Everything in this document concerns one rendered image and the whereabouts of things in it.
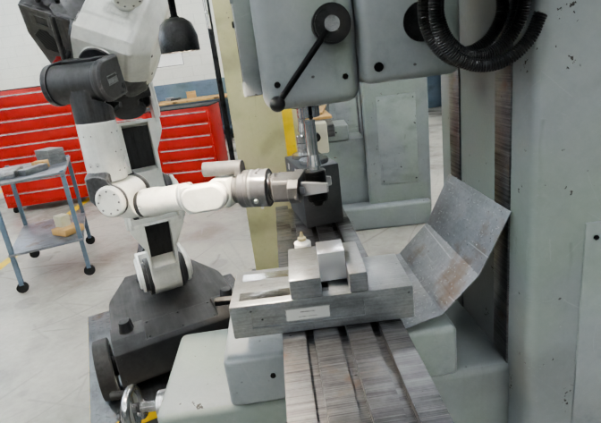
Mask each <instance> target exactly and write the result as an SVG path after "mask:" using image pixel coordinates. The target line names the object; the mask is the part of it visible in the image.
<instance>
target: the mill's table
mask: <svg viewBox="0 0 601 423"><path fill-rule="evenodd" d="M275 215H276V232H277V248H278V266H279V267H286V266H289V265H288V250H290V249H294V243H295V242H296V241H297V240H298V237H300V232H302V233H303V235H304V236H305V237H306V239H308V240H310V242H311V247H312V246H315V247H316V242H319V241H332V240H340V239H341V242H349V241H355V242H356V244H357V247H358V249H359V252H360V255H361V257H362V258H364V257H368V254H367V252H366V251H365V249H364V247H363V245H362V243H361V242H360V239H359V237H358V235H357V234H356V232H355V230H354V228H353V226H352V224H351V221H350V219H349V217H348V216H347V215H346V213H345V211H344V209H343V221H341V222H336V223H331V224H323V225H319V226H314V227H310V228H307V227H306V225H305V224H304V223H303V222H302V221H301V220H300V218H299V217H298V216H297V215H296V213H295V212H294V211H293V209H292V208H289V209H288V206H281V207H275ZM283 349H284V382H285V398H286V415H287V423H454V422H453V419H452V417H451V415H450V413H449V411H448V409H447V408H446V406H445V404H444V401H443V400H442V398H441V396H440V394H439V392H438V391H437V389H436V386H435V384H434V382H433V380H432V378H431V376H430V375H429V373H428V372H427V369H426V367H425V365H424V363H423V361H422V359H421V357H420V356H419V353H418V351H417V349H416V347H415V346H414V344H413V342H412V340H411V338H410V336H409V334H408V332H407V330H406V328H405V326H404V324H403V322H402V321H401V319H400V318H399V319H392V320H385V321H377V322H370V323H363V324H356V325H348V326H334V327H327V328H319V329H312V330H305V331H298V332H290V333H283Z"/></svg>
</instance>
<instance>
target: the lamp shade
mask: <svg viewBox="0 0 601 423"><path fill-rule="evenodd" d="M158 43H159V47H160V52H161V55H170V54H179V53H186V52H192V51H198V50H200V47H199V38H198V34H197V32H196V30H195V29H194V27H193V25H192V23H191V22H190V21H188V20H186V19H185V18H183V17H179V16H172V17H169V18H168V19H165V20H164V21H163V22H162V23H161V24H160V25H159V32H158Z"/></svg>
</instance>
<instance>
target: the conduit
mask: <svg viewBox="0 0 601 423"><path fill-rule="evenodd" d="M495 1H496V12H495V18H494V19H493V22H492V24H491V26H490V28H489V29H488V31H487V34H485V36H483V37H482V38H481V39H480V40H479V41H477V42H475V43H473V44H471V45H469V46H466V47H465V46H463V45H461V43H460V42H458V40H456V39H455V38H454V37H453V34H451V33H452V32H450V30H449V29H450V28H448V26H447V21H446V18H445V14H444V0H418V4H417V7H418V8H417V9H418V10H417V12H418V13H417V15H418V21H419V28H420V31H421V34H422V36H423V38H424V41H426V43H427V46H428V47H429V48H430V50H432V52H433V54H435V55H437V57H439V59H441V61H443V62H445V63H448V64H450V65H452V66H454V67H457V68H460V69H463V70H465V69H466V71H467V70H469V72H470V71H471V72H493V71H496V70H500V69H503V68H504V67H507V66H508V65H511V63H513V62H516V60H519V58H521V57H522V56H523V55H524V54H526V52H528V51H529V49H530V48H531V47H532V45H534V42H536V41H537V39H538V36H539V33H541V30H542V28H543V27H544V26H543V25H544V22H545V21H546V17H547V14H545V13H541V12H533V15H532V18H531V21H530V23H529V26H528V28H527V30H526V32H525V33H524V35H523V37H521V40H519V42H518V43H517V44H516V45H515V46H513V47H512V48H511V49H509V50H508V51H507V52H505V51H506V49H507V48H509V47H510V46H511V45H512V42H515V39H517V37H518V36H519V35H520V34H521V32H522V29H523V27H524V26H525V23H526V21H527V20H528V19H527V18H528V15H529V12H530V8H531V7H530V6H531V2H532V1H531V0H511V1H512V2H511V10H510V14H509V15H510V16H509V19H508V22H507V23H506V26H505V27H506V28H504V32H503V34H502V36H501V37H500V38H499V39H498V40H497V41H496V42H495V40H496V39H497V37H498V35H500V32H502V29H503V27H504V24H505V22H506V19H507V16H508V12H509V11H508V10H509V8H508V7H509V1H510V0H495ZM493 42H495V43H494V44H493ZM491 44H492V46H491ZM504 52H505V53H504Z"/></svg>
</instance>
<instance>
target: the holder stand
mask: <svg viewBox="0 0 601 423"><path fill-rule="evenodd" d="M318 154H319V158H320V162H321V166H320V167H322V168H325V169H326V176H331V180H332V185H329V186H328V189H329V192H328V200H326V201H325V202H324V204H323V205H322V206H314V204H313V203H312V202H309V201H308V196H305V197H304V198H303V200H302V202H301V203H294V204H291V205H292V209H293V211H294V212H295V213H296V215H297V216H298V217H299V218H300V220H301V221H302V222H303V223H304V224H305V225H306V227H307V228H310V227H314V226H319V225H323V224H331V223H336V222H341V221H343V204H342V195H341V186H340V177H339V168H338V163H336V162H335V161H334V160H332V159H330V158H329V157H328V156H325V155H323V154H321V153H320V152H318ZM285 164H286V172H292V171H295V170H296V169H306V170H307V169H309V167H308V154H306V155H299V154H298V152H295V153H293V154H292V156H288V157H285Z"/></svg>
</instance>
